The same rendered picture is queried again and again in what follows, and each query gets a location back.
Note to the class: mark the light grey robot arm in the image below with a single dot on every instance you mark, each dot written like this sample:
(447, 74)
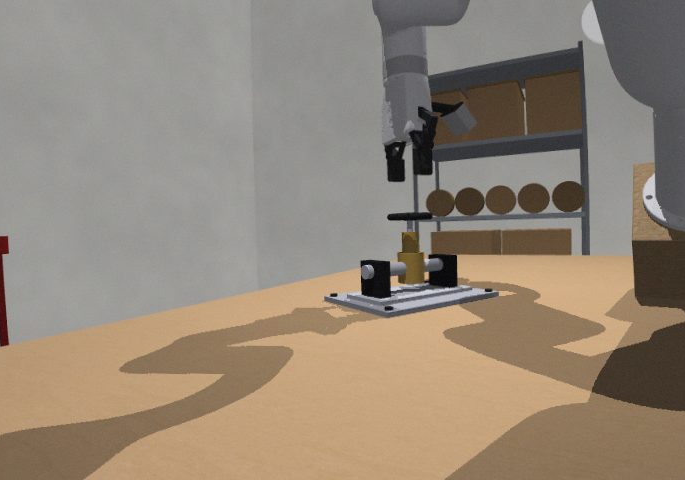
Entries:
(645, 44)

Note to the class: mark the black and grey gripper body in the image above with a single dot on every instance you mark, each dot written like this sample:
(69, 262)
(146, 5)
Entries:
(403, 93)

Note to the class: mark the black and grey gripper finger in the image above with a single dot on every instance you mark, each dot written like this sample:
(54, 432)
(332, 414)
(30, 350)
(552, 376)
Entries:
(422, 156)
(395, 163)

